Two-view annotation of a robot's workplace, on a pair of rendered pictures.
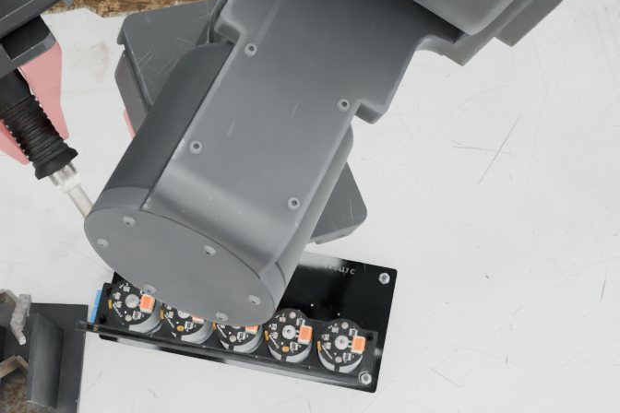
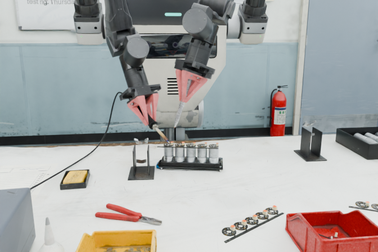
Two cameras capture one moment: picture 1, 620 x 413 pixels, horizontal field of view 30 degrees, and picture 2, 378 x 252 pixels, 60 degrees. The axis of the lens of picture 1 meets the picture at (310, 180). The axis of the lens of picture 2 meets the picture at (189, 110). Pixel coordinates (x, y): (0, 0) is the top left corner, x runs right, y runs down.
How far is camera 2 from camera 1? 78 cm
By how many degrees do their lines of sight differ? 62
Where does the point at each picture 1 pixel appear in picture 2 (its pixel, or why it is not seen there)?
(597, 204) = (261, 154)
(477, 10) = (224, 3)
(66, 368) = (151, 171)
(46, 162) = (152, 121)
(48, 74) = (156, 98)
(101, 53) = (154, 147)
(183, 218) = (196, 6)
